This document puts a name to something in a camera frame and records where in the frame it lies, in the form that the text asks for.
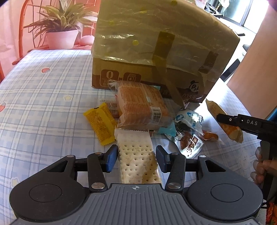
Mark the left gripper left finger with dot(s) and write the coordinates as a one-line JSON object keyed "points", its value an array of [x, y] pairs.
{"points": [[99, 163]]}

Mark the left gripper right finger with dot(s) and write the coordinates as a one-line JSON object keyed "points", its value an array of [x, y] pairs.
{"points": [[174, 164]]}

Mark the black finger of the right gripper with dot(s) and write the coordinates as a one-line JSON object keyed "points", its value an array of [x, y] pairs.
{"points": [[233, 123]]}

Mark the tan bread snack packet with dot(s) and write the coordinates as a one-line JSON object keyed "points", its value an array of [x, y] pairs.
{"points": [[233, 132]]}

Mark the silver dried tofu packet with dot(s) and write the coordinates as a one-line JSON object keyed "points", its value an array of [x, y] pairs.
{"points": [[188, 144]]}

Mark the clear soda cracker pack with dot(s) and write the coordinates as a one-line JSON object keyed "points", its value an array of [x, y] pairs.
{"points": [[137, 160]]}

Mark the white blue unicorn snack pack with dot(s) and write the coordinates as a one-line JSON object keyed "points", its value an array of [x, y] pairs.
{"points": [[185, 120]]}

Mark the person's right hand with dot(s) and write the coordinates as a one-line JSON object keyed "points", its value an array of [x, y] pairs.
{"points": [[262, 167]]}

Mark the orange sausage snack packet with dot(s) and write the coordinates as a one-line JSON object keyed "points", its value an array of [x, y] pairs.
{"points": [[208, 136]]}

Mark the yellow snack bar wrapper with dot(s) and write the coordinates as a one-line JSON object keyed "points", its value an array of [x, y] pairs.
{"points": [[103, 123]]}

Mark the wooden headboard panel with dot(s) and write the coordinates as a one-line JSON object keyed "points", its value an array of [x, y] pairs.
{"points": [[254, 81]]}

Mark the small clear brown snack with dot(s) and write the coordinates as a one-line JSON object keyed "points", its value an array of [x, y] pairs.
{"points": [[112, 106]]}

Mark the orange biscuit pack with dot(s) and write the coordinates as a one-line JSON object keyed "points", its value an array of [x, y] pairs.
{"points": [[140, 106]]}

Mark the taped cardboard box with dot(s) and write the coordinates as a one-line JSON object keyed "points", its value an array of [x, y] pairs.
{"points": [[171, 44]]}

